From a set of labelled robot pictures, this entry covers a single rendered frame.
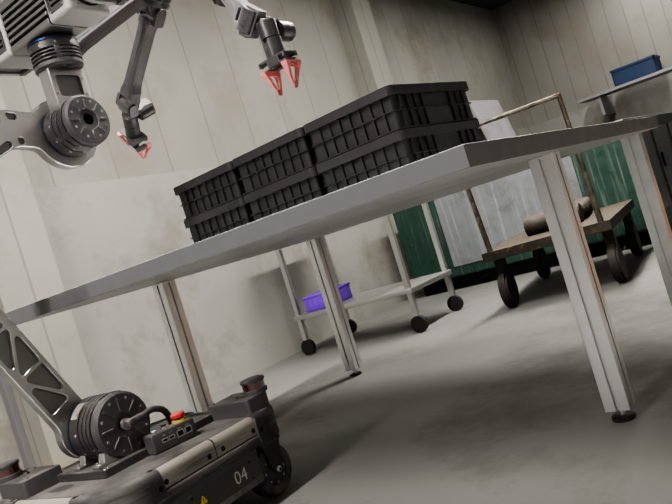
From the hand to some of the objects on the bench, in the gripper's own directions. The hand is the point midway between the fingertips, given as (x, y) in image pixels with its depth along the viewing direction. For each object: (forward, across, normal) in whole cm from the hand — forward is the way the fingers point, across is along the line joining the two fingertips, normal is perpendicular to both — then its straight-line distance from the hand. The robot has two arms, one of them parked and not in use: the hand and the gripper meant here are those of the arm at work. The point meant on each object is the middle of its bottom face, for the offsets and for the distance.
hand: (287, 88), depth 201 cm
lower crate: (+37, -37, +10) cm, 53 cm away
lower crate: (+37, +23, +9) cm, 44 cm away
